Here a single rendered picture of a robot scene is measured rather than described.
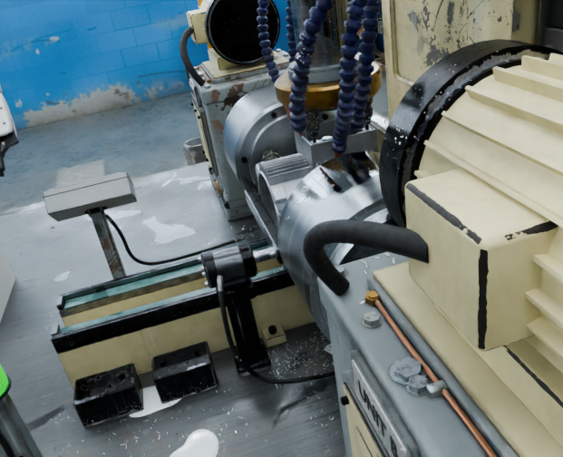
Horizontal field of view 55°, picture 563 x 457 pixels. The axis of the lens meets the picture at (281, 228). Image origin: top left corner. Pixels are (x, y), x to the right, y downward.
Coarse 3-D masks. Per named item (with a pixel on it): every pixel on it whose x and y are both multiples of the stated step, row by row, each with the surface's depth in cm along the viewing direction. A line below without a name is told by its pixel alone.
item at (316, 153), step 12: (324, 132) 101; (360, 132) 93; (372, 132) 93; (300, 144) 98; (312, 144) 91; (324, 144) 92; (348, 144) 93; (360, 144) 93; (372, 144) 94; (312, 156) 92; (324, 156) 93; (312, 168) 94
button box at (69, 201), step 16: (112, 176) 111; (128, 176) 111; (48, 192) 109; (64, 192) 109; (80, 192) 110; (96, 192) 110; (112, 192) 110; (128, 192) 111; (48, 208) 108; (64, 208) 109; (80, 208) 110
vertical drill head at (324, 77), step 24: (312, 0) 82; (336, 0) 83; (336, 24) 84; (336, 48) 86; (288, 72) 90; (312, 72) 86; (336, 72) 85; (288, 96) 88; (312, 96) 85; (336, 96) 85; (312, 120) 90
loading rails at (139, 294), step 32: (96, 288) 104; (128, 288) 104; (160, 288) 105; (192, 288) 106; (256, 288) 98; (288, 288) 100; (64, 320) 102; (96, 320) 96; (128, 320) 94; (160, 320) 96; (192, 320) 97; (256, 320) 101; (288, 320) 103; (64, 352) 93; (96, 352) 95; (128, 352) 97; (160, 352) 99
